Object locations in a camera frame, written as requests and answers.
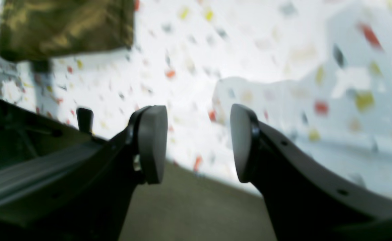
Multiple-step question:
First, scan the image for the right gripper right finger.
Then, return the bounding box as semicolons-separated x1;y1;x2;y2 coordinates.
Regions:
230;104;392;241

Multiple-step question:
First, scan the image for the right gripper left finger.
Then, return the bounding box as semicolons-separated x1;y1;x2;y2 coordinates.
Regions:
0;105;168;241

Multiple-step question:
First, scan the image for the camouflage T-shirt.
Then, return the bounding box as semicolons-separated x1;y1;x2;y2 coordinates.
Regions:
0;0;135;62

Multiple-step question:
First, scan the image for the terrazzo pattern table cloth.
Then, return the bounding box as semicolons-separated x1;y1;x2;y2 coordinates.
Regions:
0;0;392;198

